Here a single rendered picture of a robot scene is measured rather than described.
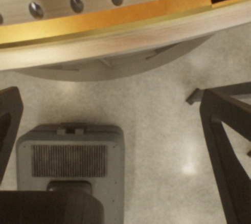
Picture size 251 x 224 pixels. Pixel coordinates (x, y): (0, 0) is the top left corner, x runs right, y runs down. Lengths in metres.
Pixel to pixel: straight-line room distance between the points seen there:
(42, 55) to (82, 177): 1.04
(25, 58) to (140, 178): 1.34
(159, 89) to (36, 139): 0.70
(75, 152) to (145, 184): 0.53
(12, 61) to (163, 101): 1.22
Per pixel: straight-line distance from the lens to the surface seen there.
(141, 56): 0.93
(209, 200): 1.63
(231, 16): 0.18
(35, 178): 1.24
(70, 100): 1.36
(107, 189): 1.20
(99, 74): 1.30
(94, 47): 0.16
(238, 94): 1.04
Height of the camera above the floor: 1.32
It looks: 84 degrees down
